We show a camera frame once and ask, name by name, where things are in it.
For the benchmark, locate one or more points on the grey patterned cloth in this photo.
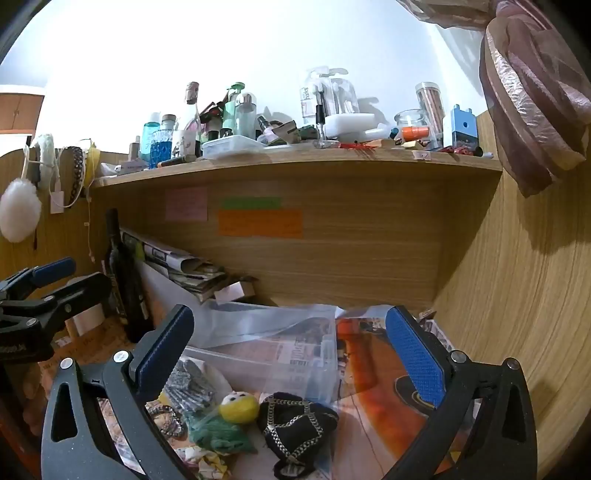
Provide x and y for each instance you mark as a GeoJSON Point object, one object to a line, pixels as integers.
{"type": "Point", "coordinates": [187, 388]}

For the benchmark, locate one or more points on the black chain-pattern pouch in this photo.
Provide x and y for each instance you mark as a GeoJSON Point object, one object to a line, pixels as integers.
{"type": "Point", "coordinates": [296, 430]}

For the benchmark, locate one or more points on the yellow patterned cloth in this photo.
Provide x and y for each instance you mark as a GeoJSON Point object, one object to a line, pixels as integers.
{"type": "Point", "coordinates": [203, 464]}

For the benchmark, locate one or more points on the clear plastic bin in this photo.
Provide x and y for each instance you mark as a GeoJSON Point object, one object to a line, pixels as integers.
{"type": "Point", "coordinates": [270, 349]}

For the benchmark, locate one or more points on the dark wine bottle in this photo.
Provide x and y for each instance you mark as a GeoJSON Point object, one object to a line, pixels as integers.
{"type": "Point", "coordinates": [128, 290]}

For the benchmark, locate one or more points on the pink sticky note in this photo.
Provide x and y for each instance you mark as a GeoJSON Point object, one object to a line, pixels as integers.
{"type": "Point", "coordinates": [188, 204]}

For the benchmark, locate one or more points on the white fluffy pompom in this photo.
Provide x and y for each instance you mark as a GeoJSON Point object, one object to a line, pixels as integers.
{"type": "Point", "coordinates": [20, 210]}

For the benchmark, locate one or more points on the blue pencil sharpener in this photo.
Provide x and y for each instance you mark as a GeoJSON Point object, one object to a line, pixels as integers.
{"type": "Point", "coordinates": [464, 129]}

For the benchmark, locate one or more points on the blue liquid bottle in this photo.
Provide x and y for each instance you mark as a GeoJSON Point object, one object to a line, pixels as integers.
{"type": "Point", "coordinates": [161, 141]}

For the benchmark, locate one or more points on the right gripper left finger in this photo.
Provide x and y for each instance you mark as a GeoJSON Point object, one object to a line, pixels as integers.
{"type": "Point", "coordinates": [76, 443]}

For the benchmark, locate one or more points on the beaded bracelet watch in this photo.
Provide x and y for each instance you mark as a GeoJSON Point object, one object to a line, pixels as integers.
{"type": "Point", "coordinates": [168, 421]}

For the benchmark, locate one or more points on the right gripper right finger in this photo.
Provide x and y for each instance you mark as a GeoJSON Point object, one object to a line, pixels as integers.
{"type": "Point", "coordinates": [503, 441]}

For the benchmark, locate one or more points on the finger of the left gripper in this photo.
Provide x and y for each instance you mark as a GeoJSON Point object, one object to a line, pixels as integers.
{"type": "Point", "coordinates": [29, 325]}
{"type": "Point", "coordinates": [23, 283]}

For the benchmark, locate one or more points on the clear jar with sticks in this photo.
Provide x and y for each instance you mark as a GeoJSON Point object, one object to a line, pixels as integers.
{"type": "Point", "coordinates": [429, 98]}

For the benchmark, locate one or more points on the orange sticky note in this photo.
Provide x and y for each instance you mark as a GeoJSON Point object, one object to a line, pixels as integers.
{"type": "Point", "coordinates": [273, 223]}

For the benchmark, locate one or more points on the green sticky note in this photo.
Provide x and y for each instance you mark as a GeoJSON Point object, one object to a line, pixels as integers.
{"type": "Point", "coordinates": [251, 203]}

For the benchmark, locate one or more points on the wooden shelf board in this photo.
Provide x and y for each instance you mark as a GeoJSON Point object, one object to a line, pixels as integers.
{"type": "Point", "coordinates": [312, 163]}

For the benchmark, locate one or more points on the stack of newspapers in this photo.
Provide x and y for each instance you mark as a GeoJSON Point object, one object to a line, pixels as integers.
{"type": "Point", "coordinates": [197, 275]}

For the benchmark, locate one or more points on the white box on shelf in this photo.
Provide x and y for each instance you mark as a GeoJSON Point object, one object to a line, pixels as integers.
{"type": "Point", "coordinates": [348, 123]}

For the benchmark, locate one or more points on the orange magazine poster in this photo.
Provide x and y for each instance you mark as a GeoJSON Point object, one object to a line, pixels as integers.
{"type": "Point", "coordinates": [380, 412]}

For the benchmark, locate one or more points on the yellow green plush toy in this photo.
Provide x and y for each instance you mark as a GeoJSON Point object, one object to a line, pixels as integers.
{"type": "Point", "coordinates": [222, 429]}

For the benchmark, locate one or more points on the white plastic tray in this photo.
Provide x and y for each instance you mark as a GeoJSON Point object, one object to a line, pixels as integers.
{"type": "Point", "coordinates": [231, 145]}

